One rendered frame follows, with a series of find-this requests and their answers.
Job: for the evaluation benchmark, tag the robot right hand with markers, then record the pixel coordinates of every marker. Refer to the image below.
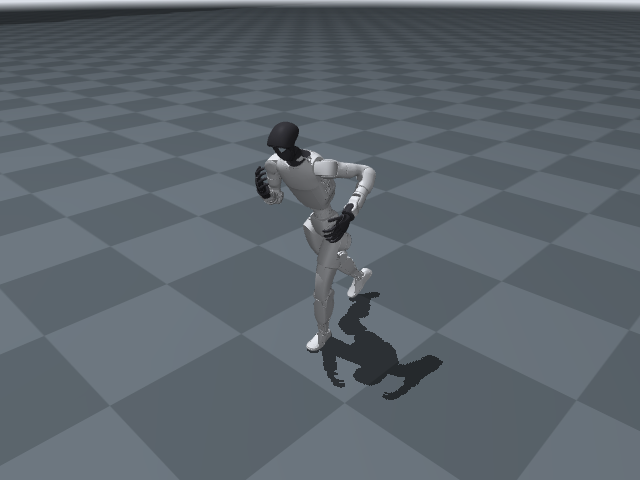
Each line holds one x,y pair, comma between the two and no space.
262,187

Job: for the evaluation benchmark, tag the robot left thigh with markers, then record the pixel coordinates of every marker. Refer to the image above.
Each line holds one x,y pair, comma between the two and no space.
327,265

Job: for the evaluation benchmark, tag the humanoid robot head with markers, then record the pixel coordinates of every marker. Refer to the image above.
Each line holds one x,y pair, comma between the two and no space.
284,135

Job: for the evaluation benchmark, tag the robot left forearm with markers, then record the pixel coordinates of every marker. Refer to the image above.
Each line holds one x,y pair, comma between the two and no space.
363,188

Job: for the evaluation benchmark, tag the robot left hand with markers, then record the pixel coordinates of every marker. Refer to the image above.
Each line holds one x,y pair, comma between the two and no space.
341,225

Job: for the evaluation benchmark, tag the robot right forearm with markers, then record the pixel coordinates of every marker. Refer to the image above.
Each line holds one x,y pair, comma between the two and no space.
272,199

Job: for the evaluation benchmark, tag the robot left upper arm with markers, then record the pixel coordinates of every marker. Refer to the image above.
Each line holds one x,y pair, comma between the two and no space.
331,169

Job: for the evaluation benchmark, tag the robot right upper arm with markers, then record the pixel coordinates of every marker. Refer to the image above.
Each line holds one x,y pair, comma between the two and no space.
273,177

